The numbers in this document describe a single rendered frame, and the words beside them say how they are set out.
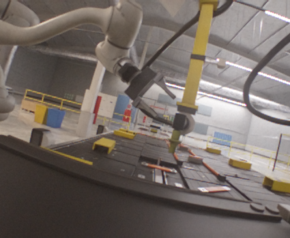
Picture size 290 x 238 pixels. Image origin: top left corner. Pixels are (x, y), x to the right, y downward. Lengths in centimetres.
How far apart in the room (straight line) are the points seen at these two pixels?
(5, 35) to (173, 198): 68
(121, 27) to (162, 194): 52
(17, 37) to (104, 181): 60
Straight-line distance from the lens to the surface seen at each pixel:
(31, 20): 119
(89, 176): 19
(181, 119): 42
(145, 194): 18
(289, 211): 29
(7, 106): 94
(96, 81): 570
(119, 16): 58
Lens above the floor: 118
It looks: 3 degrees up
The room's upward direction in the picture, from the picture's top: 14 degrees clockwise
